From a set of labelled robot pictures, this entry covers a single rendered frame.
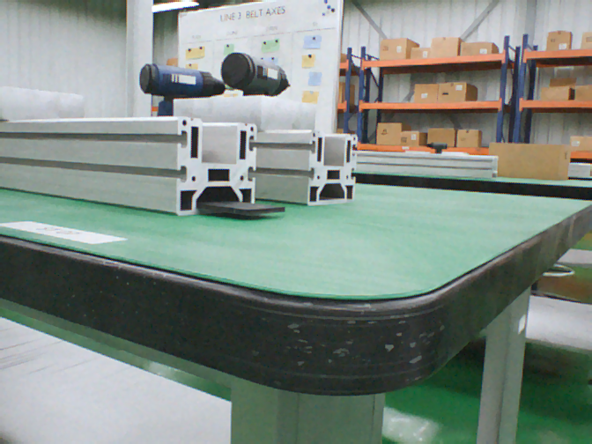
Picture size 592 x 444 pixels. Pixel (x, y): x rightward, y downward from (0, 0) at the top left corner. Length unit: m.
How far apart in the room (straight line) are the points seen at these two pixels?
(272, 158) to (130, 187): 0.19
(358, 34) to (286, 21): 8.56
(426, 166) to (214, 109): 1.58
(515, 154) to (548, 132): 8.55
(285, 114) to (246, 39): 3.65
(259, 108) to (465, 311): 0.43
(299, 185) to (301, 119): 0.12
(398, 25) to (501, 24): 2.09
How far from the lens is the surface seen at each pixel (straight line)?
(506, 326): 0.93
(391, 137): 11.01
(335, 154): 0.69
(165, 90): 1.10
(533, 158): 2.57
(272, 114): 0.68
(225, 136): 0.54
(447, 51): 10.71
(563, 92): 10.23
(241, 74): 0.91
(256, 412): 0.34
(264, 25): 4.26
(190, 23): 4.75
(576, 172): 3.89
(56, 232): 0.39
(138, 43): 9.43
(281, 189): 0.65
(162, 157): 0.50
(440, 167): 2.20
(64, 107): 0.79
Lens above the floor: 0.84
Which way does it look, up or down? 7 degrees down
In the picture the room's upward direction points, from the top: 2 degrees clockwise
